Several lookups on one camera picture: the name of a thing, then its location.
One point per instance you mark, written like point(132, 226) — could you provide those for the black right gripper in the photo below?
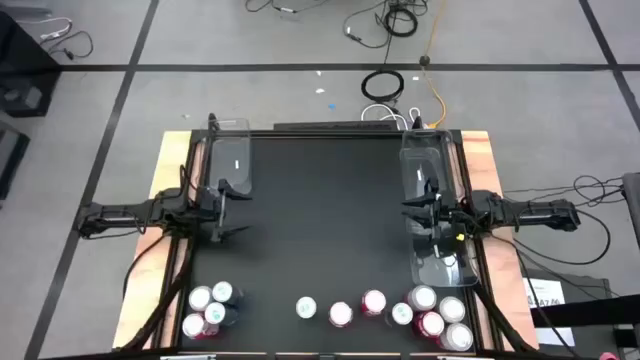
point(450, 215)

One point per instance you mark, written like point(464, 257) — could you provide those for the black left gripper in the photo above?
point(207, 210)

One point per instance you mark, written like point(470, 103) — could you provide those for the clear plastic bin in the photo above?
point(425, 150)
point(232, 150)
point(450, 272)

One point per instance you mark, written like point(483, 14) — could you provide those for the blue silver Red Bull can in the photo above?
point(222, 291)
point(402, 313)
point(306, 307)
point(215, 313)

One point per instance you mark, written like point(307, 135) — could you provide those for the white pink Spindrift can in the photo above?
point(200, 298)
point(451, 309)
point(457, 336)
point(422, 297)

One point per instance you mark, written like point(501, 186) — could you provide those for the red Coca-Cola can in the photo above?
point(194, 325)
point(341, 314)
point(374, 302)
point(430, 324)

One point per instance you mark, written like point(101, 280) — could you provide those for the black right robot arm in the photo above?
point(530, 212)

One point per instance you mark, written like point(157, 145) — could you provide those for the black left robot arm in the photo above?
point(120, 215)

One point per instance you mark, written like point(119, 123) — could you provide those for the wooden base board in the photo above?
point(172, 150)

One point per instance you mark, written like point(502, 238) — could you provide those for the black device bar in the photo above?
point(335, 126)

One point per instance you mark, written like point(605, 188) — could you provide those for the white printed paper sheet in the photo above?
point(545, 290)

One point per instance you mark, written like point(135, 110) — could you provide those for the black round plug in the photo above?
point(424, 60)

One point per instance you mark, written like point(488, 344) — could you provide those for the dark equipment case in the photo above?
point(585, 285)

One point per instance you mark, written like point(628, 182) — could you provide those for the black beam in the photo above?
point(590, 311)

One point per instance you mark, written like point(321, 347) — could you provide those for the black floor equipment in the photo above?
point(10, 160)

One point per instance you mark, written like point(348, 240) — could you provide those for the pink object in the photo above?
point(607, 356)

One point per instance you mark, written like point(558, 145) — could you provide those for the black cabinet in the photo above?
point(20, 75)

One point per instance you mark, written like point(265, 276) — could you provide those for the silver metal bracket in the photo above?
point(187, 357)

